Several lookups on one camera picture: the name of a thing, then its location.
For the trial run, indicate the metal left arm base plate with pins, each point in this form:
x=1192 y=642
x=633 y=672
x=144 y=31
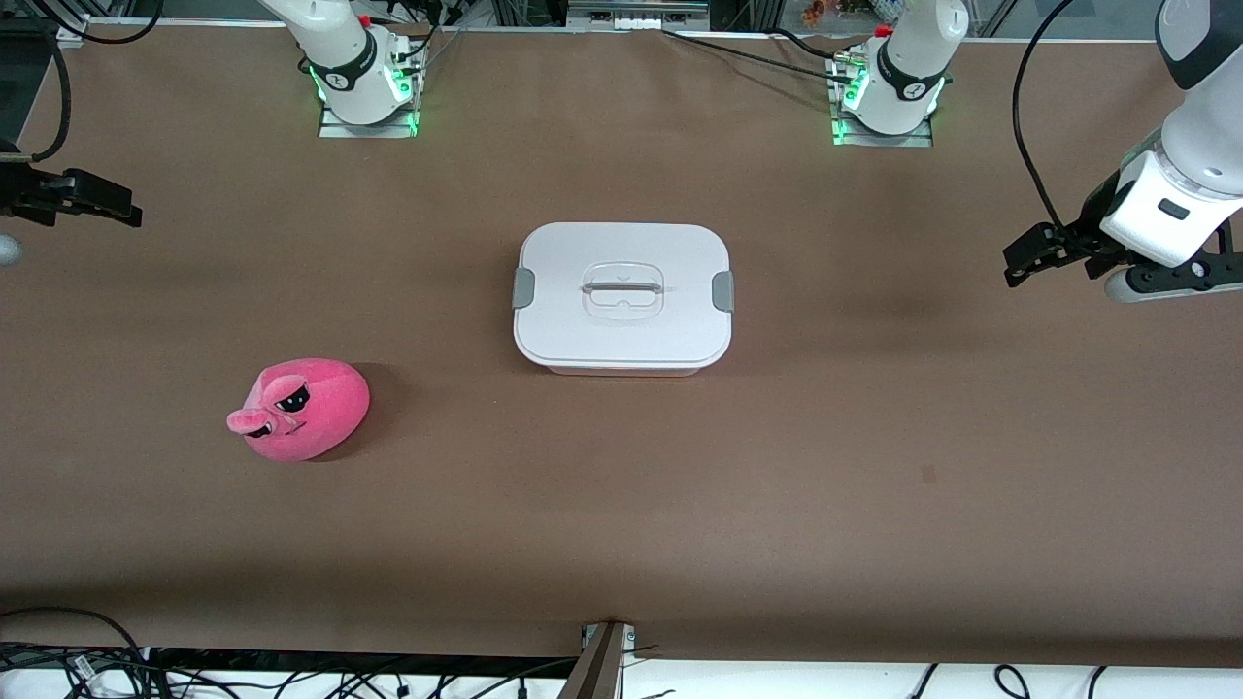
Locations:
x=884 y=139

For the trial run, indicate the brown metal edge bracket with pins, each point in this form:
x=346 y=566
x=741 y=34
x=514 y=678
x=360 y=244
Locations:
x=594 y=665

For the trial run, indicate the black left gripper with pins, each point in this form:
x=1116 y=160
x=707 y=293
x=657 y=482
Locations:
x=1090 y=226

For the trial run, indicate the colourful small figure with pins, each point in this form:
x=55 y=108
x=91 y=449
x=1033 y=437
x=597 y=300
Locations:
x=813 y=12

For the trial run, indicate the grey metal fixture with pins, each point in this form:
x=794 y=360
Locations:
x=636 y=15

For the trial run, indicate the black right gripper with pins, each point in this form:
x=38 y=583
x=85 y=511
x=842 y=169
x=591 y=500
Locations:
x=21 y=191

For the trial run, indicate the aluminium frame profile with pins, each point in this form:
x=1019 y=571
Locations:
x=73 y=31

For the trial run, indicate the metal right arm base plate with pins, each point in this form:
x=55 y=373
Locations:
x=369 y=129

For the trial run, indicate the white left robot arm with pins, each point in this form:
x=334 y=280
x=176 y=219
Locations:
x=1204 y=136

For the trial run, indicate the pink plush toy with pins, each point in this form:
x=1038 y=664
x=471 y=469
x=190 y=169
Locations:
x=320 y=408

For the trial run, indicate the pink plastic box base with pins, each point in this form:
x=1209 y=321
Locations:
x=621 y=371

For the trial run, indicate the white box lid grey clips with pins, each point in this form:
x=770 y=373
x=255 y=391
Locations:
x=621 y=330

